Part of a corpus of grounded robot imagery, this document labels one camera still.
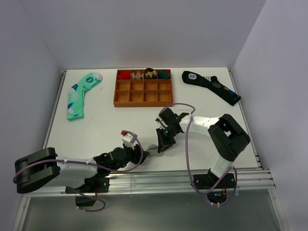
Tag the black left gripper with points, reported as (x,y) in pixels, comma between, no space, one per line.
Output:
(136,153)

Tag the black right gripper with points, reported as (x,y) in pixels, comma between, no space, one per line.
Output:
(164,143)

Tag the grey sock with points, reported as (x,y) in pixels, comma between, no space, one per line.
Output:
(152,149)

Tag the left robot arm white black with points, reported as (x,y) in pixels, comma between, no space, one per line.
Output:
(47,168)

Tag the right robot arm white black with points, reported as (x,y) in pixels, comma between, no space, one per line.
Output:
(228,137)

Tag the brown wooden compartment tray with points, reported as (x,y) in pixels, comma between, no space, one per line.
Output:
(143,92)

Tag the teal rolled sock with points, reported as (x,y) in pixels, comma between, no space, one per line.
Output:
(161,74)

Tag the black blue patterned sock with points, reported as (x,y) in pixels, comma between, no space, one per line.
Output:
(211,83)

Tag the dark brown argyle rolled sock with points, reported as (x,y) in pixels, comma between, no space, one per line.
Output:
(150,73)

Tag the beige argyle rolled sock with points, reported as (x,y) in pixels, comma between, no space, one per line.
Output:
(137,74)

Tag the red rolled sock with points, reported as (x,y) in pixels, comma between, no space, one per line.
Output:
(124,76)

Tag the mint green patterned sock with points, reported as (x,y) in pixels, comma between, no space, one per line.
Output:
(76,95)

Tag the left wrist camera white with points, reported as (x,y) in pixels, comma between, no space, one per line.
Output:
(128,138)

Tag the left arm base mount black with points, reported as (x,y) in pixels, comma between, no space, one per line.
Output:
(87,194)

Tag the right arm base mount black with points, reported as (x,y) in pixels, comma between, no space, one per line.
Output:
(224,187)

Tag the aluminium table frame rail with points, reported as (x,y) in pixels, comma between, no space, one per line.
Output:
(166,175)

